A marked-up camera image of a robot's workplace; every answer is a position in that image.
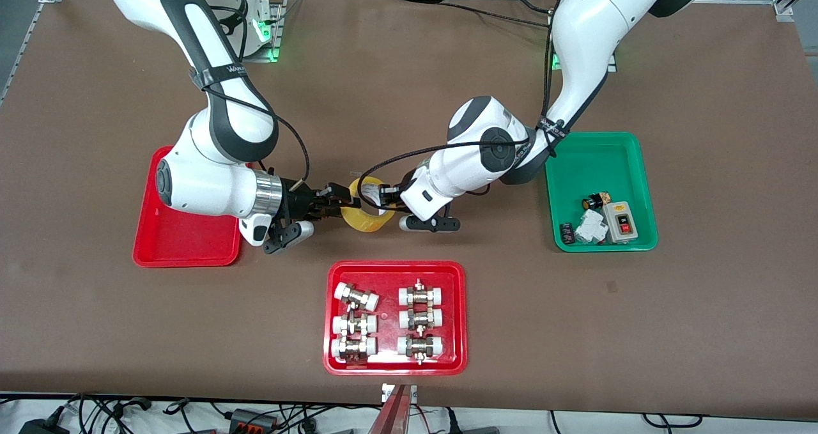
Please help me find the yellow tape roll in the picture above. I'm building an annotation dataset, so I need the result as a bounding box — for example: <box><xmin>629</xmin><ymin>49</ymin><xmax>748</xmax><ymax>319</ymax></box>
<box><xmin>341</xmin><ymin>176</ymin><xmax>396</xmax><ymax>233</ymax></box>

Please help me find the red plastic tray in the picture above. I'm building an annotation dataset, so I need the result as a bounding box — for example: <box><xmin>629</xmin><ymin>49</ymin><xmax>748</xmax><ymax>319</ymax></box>
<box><xmin>323</xmin><ymin>261</ymin><xmax>468</xmax><ymax>376</ymax></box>
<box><xmin>132</xmin><ymin>144</ymin><xmax>251</xmax><ymax>268</ymax></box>

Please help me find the green plastic tray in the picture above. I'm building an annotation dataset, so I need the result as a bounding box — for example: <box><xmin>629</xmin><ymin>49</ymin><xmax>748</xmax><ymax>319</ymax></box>
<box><xmin>543</xmin><ymin>132</ymin><xmax>659</xmax><ymax>252</ymax></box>

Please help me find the white capped metal pipe fitting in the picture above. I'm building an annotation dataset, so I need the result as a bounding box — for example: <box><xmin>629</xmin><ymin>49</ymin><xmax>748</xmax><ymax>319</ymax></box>
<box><xmin>398</xmin><ymin>307</ymin><xmax>444</xmax><ymax>331</ymax></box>
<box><xmin>398</xmin><ymin>279</ymin><xmax>445</xmax><ymax>307</ymax></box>
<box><xmin>332</xmin><ymin>313</ymin><xmax>378</xmax><ymax>336</ymax></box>
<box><xmin>397</xmin><ymin>333</ymin><xmax>445</xmax><ymax>364</ymax></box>
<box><xmin>334</xmin><ymin>282</ymin><xmax>380</xmax><ymax>312</ymax></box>
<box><xmin>330</xmin><ymin>336</ymin><xmax>378</xmax><ymax>363</ymax></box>

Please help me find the white circuit breaker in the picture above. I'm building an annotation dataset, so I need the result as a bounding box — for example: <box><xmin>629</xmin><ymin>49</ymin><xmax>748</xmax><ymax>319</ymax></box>
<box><xmin>574</xmin><ymin>209</ymin><xmax>608</xmax><ymax>243</ymax></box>

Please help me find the red metal bar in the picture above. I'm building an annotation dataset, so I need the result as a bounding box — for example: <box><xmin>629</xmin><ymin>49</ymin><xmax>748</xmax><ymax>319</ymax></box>
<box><xmin>367</xmin><ymin>385</ymin><xmax>413</xmax><ymax>434</ymax></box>

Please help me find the black power brick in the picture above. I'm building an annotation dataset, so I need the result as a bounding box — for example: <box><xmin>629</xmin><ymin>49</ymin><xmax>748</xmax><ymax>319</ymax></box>
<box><xmin>229</xmin><ymin>408</ymin><xmax>277</xmax><ymax>431</ymax></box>

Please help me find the black plug adapter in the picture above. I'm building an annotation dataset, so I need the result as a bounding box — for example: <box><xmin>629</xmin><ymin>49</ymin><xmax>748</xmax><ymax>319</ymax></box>
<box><xmin>18</xmin><ymin>417</ymin><xmax>71</xmax><ymax>434</ymax></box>

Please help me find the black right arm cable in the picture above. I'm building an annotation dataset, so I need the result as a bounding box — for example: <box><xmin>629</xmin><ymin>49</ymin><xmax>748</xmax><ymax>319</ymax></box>
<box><xmin>204</xmin><ymin>70</ymin><xmax>313</xmax><ymax>197</ymax></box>

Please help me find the aluminium arm base plate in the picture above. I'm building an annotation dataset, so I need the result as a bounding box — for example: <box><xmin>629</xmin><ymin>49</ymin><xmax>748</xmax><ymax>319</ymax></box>
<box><xmin>240</xmin><ymin>0</ymin><xmax>285</xmax><ymax>63</ymax></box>
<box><xmin>551</xmin><ymin>50</ymin><xmax>618</xmax><ymax>72</ymax></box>

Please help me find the small silver metal bracket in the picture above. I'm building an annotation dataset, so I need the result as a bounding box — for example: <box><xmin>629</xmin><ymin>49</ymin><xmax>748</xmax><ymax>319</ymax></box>
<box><xmin>382</xmin><ymin>384</ymin><xmax>418</xmax><ymax>404</ymax></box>

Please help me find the grey switch box red button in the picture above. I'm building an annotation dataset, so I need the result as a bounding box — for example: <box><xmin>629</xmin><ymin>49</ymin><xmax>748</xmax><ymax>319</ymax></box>
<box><xmin>602</xmin><ymin>201</ymin><xmax>639</xmax><ymax>244</ymax></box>

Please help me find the black floor cable tangle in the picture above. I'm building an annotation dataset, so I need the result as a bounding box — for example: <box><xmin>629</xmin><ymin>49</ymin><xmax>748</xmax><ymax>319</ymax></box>
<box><xmin>64</xmin><ymin>392</ymin><xmax>154</xmax><ymax>434</ymax></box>

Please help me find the black floor cable loop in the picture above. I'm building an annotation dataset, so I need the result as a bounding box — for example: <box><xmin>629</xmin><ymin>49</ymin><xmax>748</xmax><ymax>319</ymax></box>
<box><xmin>641</xmin><ymin>412</ymin><xmax>705</xmax><ymax>430</ymax></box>

